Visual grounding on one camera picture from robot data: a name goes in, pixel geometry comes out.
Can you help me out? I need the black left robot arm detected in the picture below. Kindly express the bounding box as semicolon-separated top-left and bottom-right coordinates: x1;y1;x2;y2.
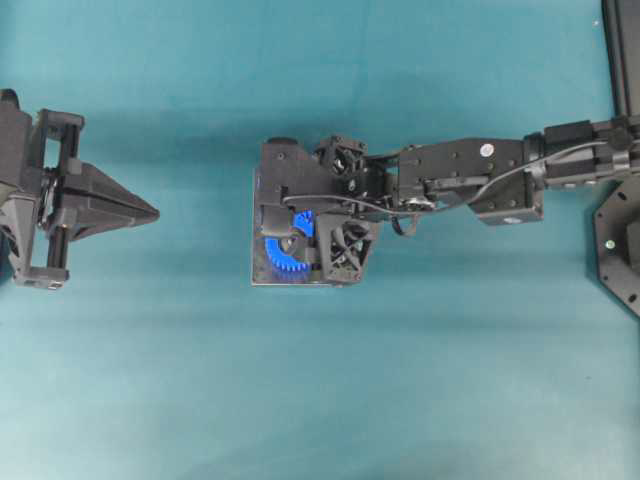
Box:
1;89;160;290

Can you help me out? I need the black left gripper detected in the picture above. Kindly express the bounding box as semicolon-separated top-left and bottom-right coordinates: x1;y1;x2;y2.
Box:
9;108;159;290

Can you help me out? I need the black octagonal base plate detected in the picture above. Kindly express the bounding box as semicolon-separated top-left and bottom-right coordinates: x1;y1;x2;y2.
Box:
591;177;639;321

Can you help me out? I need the black aluminium frame rail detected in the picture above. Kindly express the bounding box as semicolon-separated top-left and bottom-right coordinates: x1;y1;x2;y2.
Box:
601;0;639;116

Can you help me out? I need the small blue gear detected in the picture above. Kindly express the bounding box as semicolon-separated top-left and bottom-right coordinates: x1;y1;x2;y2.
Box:
292;210;315;239

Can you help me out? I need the black camera cable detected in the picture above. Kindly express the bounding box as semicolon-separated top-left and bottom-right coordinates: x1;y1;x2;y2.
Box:
282;140;609;236

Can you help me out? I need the large blue gear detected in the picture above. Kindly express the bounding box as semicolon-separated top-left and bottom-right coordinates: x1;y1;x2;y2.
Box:
264;235;313;276

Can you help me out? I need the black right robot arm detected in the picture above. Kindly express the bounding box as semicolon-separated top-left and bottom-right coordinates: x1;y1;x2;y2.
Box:
251;116;639;286

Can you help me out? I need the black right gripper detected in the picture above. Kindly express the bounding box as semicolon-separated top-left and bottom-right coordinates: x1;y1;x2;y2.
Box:
312;136;400;285

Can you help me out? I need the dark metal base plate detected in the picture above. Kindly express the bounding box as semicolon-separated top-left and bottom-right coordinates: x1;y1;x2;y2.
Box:
252;168;329;286

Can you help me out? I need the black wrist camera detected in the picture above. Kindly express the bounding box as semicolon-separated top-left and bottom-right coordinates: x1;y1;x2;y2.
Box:
257;137;334;236

